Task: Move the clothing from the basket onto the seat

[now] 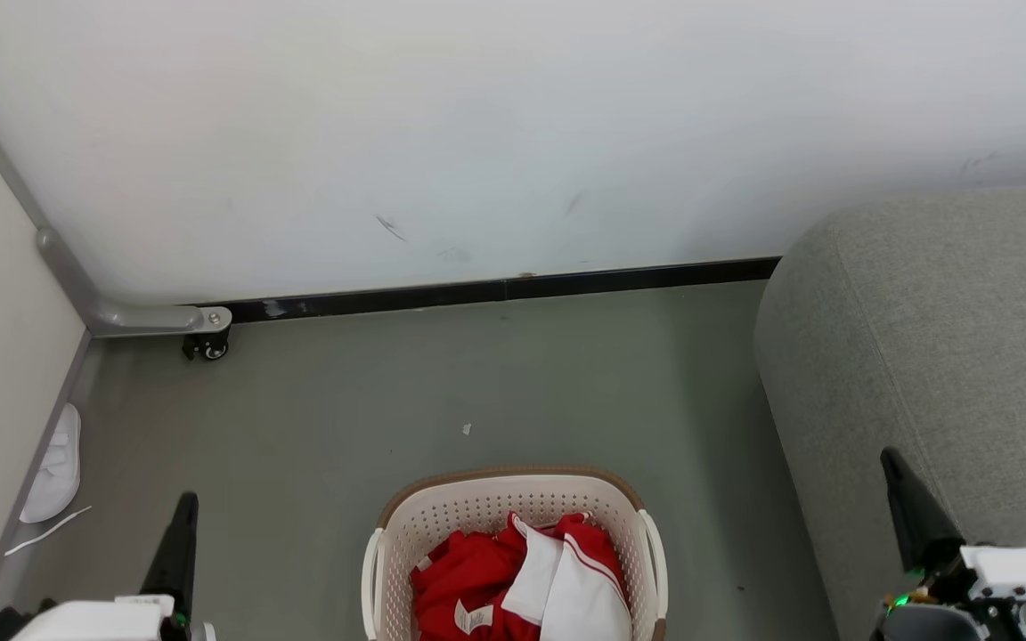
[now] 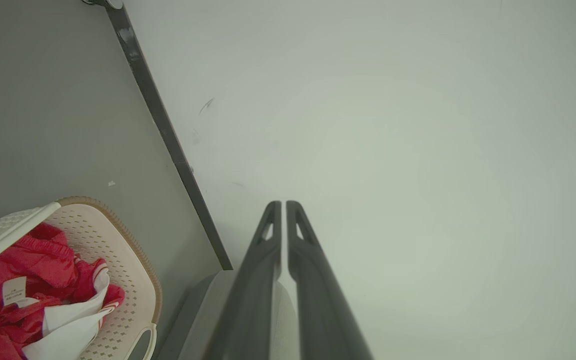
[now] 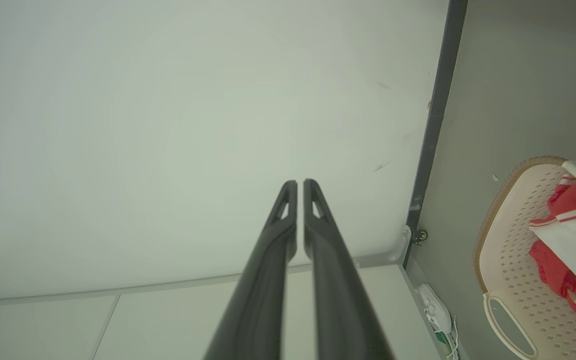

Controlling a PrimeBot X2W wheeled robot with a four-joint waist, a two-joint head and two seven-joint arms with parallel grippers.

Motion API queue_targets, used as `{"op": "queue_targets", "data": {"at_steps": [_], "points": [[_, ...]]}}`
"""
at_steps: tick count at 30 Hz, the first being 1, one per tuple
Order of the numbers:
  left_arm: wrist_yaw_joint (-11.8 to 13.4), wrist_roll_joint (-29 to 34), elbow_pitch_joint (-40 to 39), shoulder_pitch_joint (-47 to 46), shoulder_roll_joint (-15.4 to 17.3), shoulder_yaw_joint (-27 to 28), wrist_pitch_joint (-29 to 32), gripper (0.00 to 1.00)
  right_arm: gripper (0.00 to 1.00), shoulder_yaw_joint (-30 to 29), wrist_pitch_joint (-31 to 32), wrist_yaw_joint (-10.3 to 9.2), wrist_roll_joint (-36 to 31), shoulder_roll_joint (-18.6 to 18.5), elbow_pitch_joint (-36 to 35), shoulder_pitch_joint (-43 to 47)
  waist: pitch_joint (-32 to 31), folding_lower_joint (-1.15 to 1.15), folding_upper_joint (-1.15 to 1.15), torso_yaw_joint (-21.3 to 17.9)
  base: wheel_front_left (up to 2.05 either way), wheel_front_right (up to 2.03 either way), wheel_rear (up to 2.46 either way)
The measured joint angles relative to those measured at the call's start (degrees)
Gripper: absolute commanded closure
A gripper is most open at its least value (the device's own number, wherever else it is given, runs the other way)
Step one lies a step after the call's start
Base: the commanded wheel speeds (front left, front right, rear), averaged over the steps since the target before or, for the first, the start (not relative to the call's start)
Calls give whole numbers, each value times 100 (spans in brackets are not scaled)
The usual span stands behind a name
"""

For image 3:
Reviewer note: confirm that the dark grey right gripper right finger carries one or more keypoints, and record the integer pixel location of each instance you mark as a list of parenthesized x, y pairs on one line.
[(338, 290)]

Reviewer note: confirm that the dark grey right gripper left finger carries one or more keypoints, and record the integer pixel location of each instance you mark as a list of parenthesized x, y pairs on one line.
[(263, 280)]

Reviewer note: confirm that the red and white garment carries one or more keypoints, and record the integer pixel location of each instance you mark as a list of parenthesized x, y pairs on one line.
[(570, 200)]

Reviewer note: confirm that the white power strip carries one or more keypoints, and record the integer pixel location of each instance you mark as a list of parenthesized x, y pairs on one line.
[(435, 307)]

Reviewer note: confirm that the small metal cabinet foot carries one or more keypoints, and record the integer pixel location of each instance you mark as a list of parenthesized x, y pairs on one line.
[(421, 235)]

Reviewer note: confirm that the dark baseboard strip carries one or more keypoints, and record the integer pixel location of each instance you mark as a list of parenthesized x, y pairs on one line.
[(438, 100)]

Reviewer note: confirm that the white cabinet with grey frame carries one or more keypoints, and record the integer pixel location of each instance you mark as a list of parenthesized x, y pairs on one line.
[(168, 320)]

